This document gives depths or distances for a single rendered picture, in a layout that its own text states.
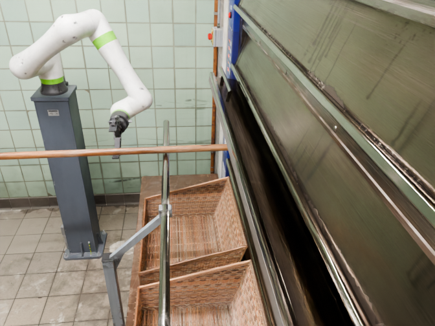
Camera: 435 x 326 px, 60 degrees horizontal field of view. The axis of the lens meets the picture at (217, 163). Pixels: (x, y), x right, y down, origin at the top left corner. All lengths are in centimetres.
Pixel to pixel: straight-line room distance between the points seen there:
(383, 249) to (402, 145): 19
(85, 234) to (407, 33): 245
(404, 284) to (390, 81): 30
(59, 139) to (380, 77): 200
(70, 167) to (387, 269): 208
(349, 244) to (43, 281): 235
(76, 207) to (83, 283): 51
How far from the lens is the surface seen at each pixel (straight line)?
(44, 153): 169
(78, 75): 285
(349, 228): 74
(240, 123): 136
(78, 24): 187
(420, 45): 62
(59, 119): 232
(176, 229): 211
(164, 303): 103
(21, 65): 212
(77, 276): 279
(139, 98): 193
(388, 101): 61
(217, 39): 237
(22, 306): 274
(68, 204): 264
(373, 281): 68
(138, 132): 296
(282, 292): 72
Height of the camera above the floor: 198
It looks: 31 degrees down
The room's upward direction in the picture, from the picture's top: 2 degrees clockwise
